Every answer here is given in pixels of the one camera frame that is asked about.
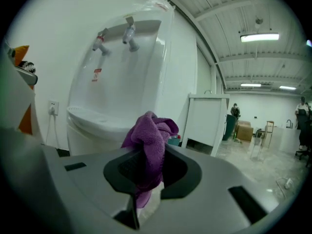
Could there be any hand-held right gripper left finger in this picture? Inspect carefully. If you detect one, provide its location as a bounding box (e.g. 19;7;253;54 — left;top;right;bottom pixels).
103;151;145;230

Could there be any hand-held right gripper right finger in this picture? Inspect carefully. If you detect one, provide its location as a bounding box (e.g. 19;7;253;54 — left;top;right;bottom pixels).
159;145;203;201

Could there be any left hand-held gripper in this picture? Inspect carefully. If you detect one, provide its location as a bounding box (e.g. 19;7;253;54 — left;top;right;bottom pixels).
0;41;39;131

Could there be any purple cloth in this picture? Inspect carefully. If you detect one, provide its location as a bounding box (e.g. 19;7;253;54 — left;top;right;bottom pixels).
121;111;180;209

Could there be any white water dispenser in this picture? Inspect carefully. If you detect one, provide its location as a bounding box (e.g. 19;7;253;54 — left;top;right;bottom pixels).
66;10;198;157

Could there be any clear water jug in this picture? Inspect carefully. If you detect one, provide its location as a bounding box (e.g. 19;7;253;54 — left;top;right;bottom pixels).
143;0;176;13

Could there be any black white striped pillow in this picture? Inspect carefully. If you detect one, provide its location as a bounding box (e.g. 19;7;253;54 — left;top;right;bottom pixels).
19;60;37;73

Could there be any teal waste bin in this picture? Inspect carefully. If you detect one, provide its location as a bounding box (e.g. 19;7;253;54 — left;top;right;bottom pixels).
168;135;182;147

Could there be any orange sofa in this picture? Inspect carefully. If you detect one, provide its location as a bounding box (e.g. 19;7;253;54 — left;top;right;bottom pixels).
14;45;34;135

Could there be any white vanity cabinet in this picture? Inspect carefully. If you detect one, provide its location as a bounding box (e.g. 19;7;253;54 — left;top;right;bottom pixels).
181;93;230;157

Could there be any dark green bin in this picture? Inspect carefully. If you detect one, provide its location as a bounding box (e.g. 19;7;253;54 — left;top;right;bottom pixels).
222;114;238;141

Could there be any brown cardboard box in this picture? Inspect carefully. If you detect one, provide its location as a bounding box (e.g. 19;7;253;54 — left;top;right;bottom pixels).
235;120;254;141

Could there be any wooden chair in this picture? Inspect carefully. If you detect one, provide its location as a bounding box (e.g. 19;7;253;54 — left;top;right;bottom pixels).
264;120;275;146

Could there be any white counter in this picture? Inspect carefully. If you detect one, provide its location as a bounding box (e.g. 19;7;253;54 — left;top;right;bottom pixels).
272;127;303;153

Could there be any white wall socket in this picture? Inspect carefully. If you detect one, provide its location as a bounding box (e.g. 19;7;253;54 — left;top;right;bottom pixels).
47;100;59;117

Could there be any long white power cable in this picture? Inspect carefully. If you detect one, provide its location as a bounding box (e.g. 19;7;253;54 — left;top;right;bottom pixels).
45;113;59;148

